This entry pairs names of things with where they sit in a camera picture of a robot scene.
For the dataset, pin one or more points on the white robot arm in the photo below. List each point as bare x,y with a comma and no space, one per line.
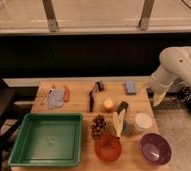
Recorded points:
175,62

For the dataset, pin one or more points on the blue sponge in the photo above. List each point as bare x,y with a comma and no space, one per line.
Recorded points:
130,88

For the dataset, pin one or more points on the yellow-orange fruit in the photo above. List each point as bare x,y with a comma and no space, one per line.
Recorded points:
108,105

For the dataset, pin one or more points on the green plastic tray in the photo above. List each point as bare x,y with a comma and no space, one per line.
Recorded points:
48,140

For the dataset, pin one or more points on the black brush block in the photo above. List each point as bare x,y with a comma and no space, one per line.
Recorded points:
123,105

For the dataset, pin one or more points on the purple grape bunch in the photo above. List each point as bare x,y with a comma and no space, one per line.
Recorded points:
98,126

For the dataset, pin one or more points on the blue-grey towel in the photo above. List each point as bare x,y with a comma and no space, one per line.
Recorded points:
56,99

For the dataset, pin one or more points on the orange plastic bowl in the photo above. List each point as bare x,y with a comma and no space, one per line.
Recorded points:
108,148

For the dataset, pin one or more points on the purple plastic bowl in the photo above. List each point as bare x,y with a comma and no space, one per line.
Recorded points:
155,149

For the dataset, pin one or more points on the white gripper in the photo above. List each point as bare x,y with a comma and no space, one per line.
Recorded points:
158,88

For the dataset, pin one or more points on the white round lidded container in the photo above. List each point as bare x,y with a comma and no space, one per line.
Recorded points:
142,122

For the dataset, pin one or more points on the orange carrot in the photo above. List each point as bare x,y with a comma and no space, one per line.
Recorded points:
67,94

